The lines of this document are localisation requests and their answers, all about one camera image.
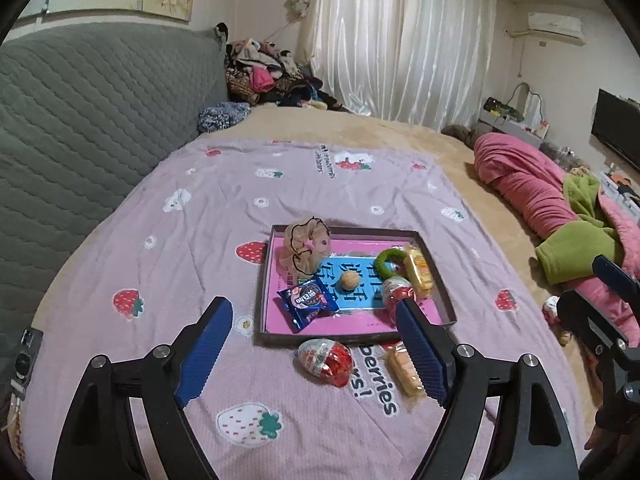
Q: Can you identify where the grey quilted headboard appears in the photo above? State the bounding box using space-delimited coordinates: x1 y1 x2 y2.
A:
1 23 227 356

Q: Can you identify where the tan walnut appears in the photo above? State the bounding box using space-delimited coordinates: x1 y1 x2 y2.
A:
338 270 361 294

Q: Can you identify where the pink quilt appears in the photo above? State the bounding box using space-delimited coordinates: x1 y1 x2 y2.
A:
474 133 639 325

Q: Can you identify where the green fuzzy ring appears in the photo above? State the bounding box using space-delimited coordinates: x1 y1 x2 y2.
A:
373 247 411 281

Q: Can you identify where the yellow packaged pastry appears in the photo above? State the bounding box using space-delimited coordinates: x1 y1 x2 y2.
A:
404 245 434 299

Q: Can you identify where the pink strawberry bed sheet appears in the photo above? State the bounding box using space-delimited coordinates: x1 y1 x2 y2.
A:
21 139 586 479

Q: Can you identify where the clear packet of biscuits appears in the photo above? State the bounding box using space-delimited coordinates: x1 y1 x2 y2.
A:
385 341 426 398

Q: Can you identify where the blue patterned cloth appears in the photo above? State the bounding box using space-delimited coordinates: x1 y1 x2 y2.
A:
196 102 250 133

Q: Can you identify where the small red white toy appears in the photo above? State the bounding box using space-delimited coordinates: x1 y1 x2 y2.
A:
542 296 572 347

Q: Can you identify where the blue snack packet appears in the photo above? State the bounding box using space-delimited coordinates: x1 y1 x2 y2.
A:
278 276 340 332

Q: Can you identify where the white curtain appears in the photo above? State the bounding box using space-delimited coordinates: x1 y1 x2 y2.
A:
288 0 498 130

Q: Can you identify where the beige frilly scrunchie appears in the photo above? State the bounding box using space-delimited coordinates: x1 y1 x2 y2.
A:
278 216 331 284

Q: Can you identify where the white air conditioner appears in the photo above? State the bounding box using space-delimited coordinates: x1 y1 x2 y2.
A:
527 12 585 46

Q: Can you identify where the black device at bedside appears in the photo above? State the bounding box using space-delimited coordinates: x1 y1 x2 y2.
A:
10 327 43 401

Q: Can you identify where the green blanket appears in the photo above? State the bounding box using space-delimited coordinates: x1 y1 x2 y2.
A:
535 172 624 285

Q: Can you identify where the red wrapped candy in tray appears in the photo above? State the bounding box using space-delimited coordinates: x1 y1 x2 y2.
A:
382 275 416 323

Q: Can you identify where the black television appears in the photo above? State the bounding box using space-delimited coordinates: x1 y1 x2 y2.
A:
591 89 640 171

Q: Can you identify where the dark tray pink bottom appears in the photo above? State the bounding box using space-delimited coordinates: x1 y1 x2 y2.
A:
256 226 457 347

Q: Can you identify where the pile of clothes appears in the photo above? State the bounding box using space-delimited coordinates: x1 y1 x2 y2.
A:
224 38 348 112

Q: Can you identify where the red candy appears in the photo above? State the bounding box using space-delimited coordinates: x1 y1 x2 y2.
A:
382 275 416 323
296 338 354 388

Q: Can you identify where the person's hand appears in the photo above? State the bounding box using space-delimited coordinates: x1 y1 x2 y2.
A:
584 425 620 451

